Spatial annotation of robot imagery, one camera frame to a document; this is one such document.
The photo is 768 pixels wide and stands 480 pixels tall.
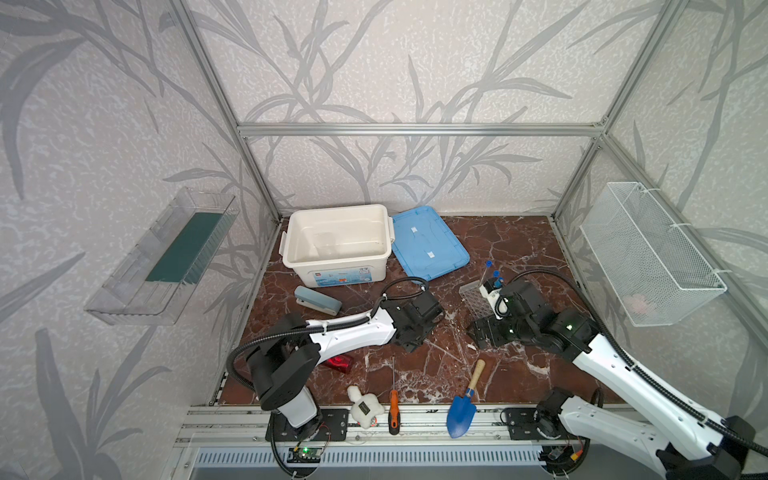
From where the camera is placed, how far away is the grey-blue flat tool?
934 mm

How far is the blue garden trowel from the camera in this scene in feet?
2.47

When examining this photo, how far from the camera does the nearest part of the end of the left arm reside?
2.00 ft

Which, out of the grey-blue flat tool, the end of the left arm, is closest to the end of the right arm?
the end of the left arm

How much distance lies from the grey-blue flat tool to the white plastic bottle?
0.82ft

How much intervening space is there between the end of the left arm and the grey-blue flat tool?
0.33 meters

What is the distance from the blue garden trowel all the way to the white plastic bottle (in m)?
0.18

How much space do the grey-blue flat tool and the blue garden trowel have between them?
1.41 ft
